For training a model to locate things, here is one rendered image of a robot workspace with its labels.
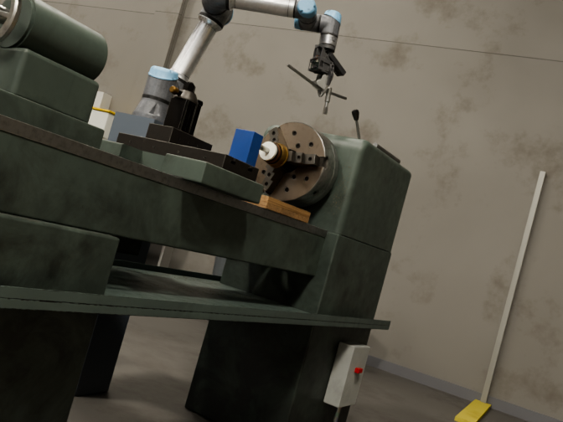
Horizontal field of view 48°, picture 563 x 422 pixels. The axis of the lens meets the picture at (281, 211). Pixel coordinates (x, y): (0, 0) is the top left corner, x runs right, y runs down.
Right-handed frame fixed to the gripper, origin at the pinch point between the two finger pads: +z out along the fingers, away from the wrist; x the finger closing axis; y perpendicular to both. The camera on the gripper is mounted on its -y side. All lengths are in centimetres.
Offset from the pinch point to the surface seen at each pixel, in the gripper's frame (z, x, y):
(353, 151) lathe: 24.9, 24.2, -1.6
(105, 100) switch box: -57, -443, -61
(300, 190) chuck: 45, 20, 17
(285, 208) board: 55, 37, 35
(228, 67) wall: -103, -330, -134
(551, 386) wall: 125, -44, -291
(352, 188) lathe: 39.6, 25.9, -3.2
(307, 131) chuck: 22.2, 18.6, 17.6
